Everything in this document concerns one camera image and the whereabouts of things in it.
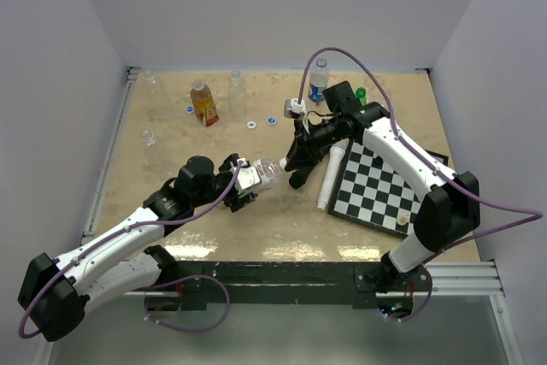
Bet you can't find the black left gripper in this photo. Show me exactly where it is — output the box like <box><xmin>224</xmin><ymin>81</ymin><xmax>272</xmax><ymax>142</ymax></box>
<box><xmin>192</xmin><ymin>154</ymin><xmax>256</xmax><ymax>210</ymax></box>

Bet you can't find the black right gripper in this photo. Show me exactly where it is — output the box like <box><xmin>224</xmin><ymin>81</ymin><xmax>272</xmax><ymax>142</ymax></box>
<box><xmin>285</xmin><ymin>115</ymin><xmax>344</xmax><ymax>171</ymax></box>

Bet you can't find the green tea label bottle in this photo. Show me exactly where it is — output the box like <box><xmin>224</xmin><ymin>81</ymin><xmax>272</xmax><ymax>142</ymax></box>
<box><xmin>215</xmin><ymin>157</ymin><xmax>290</xmax><ymax>210</ymax></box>

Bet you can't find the clear plastic bottle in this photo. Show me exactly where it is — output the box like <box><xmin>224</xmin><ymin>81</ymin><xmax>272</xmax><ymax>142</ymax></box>
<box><xmin>227</xmin><ymin>70</ymin><xmax>248</xmax><ymax>120</ymax></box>

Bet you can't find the clear crushed bottle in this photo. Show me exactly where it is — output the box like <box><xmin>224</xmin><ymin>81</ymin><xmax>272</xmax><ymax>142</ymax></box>
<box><xmin>141</xmin><ymin>130</ymin><xmax>169</xmax><ymax>169</ymax></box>

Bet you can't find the gold label drink bottle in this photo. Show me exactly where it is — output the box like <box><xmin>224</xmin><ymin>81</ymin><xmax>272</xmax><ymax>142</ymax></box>
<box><xmin>190</xmin><ymin>79</ymin><xmax>219</xmax><ymax>127</ymax></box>

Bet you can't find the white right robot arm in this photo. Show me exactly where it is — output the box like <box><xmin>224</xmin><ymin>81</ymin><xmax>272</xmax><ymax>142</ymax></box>
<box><xmin>280</xmin><ymin>81</ymin><xmax>480</xmax><ymax>291</ymax></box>

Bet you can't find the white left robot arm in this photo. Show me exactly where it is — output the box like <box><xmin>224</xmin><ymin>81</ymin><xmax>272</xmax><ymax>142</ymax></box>
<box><xmin>18</xmin><ymin>154</ymin><xmax>265</xmax><ymax>342</ymax></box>

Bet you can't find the blue label water bottle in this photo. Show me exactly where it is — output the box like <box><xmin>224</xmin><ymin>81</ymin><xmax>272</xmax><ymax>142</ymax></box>
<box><xmin>308</xmin><ymin>58</ymin><xmax>330</xmax><ymax>104</ymax></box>

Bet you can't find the green plastic bottle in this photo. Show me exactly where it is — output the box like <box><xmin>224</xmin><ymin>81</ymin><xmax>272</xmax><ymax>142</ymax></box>
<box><xmin>355</xmin><ymin>87</ymin><xmax>368</xmax><ymax>106</ymax></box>

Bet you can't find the clear bottle back left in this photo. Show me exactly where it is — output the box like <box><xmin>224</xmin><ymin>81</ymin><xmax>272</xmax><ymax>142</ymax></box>
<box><xmin>143</xmin><ymin>70</ymin><xmax>173</xmax><ymax>117</ymax></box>

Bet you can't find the black microphone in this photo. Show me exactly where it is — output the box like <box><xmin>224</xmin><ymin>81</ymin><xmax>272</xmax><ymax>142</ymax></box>
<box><xmin>289</xmin><ymin>165</ymin><xmax>316</xmax><ymax>190</ymax></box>

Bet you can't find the white microphone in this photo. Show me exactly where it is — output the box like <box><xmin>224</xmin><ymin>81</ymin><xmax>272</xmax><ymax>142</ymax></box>
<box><xmin>316</xmin><ymin>141</ymin><xmax>347</xmax><ymax>211</ymax></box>

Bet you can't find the black white chessboard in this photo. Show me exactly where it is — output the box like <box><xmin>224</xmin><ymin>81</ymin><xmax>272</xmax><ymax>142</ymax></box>
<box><xmin>326</xmin><ymin>138</ymin><xmax>450</xmax><ymax>238</ymax></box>

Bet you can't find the cream chess piece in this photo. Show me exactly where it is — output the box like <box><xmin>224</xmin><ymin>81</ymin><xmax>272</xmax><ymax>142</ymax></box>
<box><xmin>397</xmin><ymin>212</ymin><xmax>411</xmax><ymax>226</ymax></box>

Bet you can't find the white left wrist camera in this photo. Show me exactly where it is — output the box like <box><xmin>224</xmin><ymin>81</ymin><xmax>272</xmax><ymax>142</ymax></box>
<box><xmin>231</xmin><ymin>158</ymin><xmax>262</xmax><ymax>195</ymax></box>

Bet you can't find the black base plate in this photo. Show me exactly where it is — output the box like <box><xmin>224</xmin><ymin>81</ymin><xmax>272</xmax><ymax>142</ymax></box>
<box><xmin>156</xmin><ymin>261</ymin><xmax>432</xmax><ymax>309</ymax></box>

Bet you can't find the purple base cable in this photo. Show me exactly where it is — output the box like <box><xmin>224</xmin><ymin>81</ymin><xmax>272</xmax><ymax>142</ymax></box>
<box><xmin>144</xmin><ymin>274</ymin><xmax>232</xmax><ymax>333</ymax></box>

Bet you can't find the aluminium frame rail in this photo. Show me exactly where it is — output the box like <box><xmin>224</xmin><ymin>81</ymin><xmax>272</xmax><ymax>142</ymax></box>
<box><xmin>426</xmin><ymin>258</ymin><xmax>526</xmax><ymax>365</ymax></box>

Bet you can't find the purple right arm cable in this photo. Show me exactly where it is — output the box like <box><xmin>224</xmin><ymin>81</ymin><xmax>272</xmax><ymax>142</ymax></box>
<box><xmin>297</xmin><ymin>46</ymin><xmax>544</xmax><ymax>263</ymax></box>

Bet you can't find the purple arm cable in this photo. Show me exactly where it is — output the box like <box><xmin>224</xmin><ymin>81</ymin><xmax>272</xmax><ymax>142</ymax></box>
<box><xmin>297</xmin><ymin>46</ymin><xmax>544</xmax><ymax>263</ymax></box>
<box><xmin>17</xmin><ymin>159</ymin><xmax>247</xmax><ymax>339</ymax></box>

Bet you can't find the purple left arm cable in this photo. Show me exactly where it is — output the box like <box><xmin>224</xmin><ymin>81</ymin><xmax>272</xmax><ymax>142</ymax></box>
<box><xmin>17</xmin><ymin>159</ymin><xmax>247</xmax><ymax>339</ymax></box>

